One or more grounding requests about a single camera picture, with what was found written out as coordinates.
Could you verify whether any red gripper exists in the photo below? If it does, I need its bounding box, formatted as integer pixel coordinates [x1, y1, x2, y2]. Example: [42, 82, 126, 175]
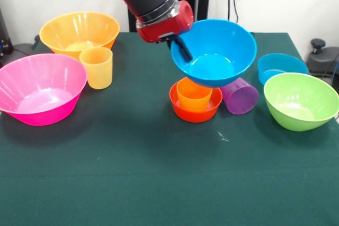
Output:
[136, 0, 194, 61]

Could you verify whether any deep blue bowl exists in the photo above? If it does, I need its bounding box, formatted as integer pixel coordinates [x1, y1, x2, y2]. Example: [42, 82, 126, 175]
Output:
[170, 19, 258, 88]

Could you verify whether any orange cup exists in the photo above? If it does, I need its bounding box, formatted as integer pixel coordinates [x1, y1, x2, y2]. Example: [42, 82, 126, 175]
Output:
[176, 77, 213, 112]

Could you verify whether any small red-orange bowl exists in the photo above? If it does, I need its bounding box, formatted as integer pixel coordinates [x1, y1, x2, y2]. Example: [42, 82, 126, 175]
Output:
[169, 80, 223, 123]

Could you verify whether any purple cup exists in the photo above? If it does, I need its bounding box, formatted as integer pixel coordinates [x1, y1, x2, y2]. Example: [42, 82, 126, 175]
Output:
[220, 77, 260, 115]

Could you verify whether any yellow cup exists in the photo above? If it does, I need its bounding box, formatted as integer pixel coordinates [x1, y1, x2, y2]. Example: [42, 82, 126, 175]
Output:
[79, 47, 113, 90]

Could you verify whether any shallow blue bowl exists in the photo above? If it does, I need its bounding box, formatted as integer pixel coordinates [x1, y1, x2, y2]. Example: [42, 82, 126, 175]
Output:
[256, 52, 308, 86]

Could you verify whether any large yellow-orange bowl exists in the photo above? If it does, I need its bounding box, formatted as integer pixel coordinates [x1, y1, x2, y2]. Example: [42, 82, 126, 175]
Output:
[39, 11, 120, 61]

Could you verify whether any dark green table cloth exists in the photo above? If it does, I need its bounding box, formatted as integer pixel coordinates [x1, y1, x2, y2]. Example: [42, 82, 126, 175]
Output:
[0, 32, 339, 226]

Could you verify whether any lime green bowl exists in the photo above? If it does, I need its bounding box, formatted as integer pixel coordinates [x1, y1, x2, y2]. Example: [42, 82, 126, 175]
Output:
[263, 72, 339, 132]

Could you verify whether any dark grey round base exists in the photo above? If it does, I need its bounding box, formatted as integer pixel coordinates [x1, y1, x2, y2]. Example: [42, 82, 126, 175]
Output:
[12, 34, 42, 52]
[307, 38, 339, 77]

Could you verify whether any pink bowl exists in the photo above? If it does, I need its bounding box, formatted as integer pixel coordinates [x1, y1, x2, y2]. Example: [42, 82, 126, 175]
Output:
[0, 53, 88, 126]

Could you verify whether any black electronics box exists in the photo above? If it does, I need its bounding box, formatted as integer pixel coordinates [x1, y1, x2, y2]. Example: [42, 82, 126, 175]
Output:
[0, 7, 14, 55]

